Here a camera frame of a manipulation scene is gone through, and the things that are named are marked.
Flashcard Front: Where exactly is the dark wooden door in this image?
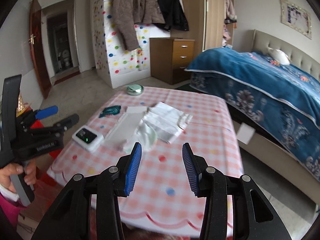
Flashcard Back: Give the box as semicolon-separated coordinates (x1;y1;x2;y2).
29;0;52;99

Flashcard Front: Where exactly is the pink checkered tablecloth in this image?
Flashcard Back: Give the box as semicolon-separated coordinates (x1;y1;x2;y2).
46;86;245;238

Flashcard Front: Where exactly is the round mint green tin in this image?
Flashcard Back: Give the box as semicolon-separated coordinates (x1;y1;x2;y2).
126;84;144;96

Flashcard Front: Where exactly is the wooden drawer cabinet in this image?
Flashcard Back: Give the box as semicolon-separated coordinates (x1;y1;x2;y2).
150;37;195;85

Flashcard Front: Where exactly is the green patterned wrapper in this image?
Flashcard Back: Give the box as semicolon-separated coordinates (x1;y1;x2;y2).
99;105;121;118

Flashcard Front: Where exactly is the brown quilted jacket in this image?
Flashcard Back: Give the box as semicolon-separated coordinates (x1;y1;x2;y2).
111;0;165;51

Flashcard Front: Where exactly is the white folded cloth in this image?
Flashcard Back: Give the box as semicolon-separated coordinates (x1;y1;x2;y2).
123;102;193;153

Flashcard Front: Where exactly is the white paper sheet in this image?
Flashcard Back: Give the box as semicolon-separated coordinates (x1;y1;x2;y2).
102;106;148;151

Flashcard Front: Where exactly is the framed wall picture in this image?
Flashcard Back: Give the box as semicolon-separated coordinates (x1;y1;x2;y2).
280;0;312;40

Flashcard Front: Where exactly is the left hand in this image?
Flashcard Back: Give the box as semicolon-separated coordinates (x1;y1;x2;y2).
0;159;36;193

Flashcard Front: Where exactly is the black jacket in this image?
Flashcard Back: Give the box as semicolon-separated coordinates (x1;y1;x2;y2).
154;0;189;32

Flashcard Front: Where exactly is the wooden wardrobe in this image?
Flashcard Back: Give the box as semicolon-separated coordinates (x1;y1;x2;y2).
171;0;236;56

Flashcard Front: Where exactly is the beige upholstered bed frame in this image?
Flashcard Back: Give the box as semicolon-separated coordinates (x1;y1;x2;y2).
229;29;319;204

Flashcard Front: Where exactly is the white toilet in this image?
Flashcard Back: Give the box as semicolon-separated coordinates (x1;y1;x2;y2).
62;49;71;69

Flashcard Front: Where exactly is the blue floral bedspread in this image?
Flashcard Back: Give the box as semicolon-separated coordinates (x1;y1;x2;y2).
186;47;319;179

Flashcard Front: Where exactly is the pink hanging garment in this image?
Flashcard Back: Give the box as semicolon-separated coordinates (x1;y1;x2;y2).
224;0;237;21

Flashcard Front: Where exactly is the white device with black screen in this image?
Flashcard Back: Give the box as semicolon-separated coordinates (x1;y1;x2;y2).
72;125;104;152

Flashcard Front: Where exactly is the white polka dot cabinet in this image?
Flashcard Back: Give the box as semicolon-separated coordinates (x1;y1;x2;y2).
90;0;172;90

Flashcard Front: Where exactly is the white pillow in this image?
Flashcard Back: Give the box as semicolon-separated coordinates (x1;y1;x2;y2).
267;47;291;65

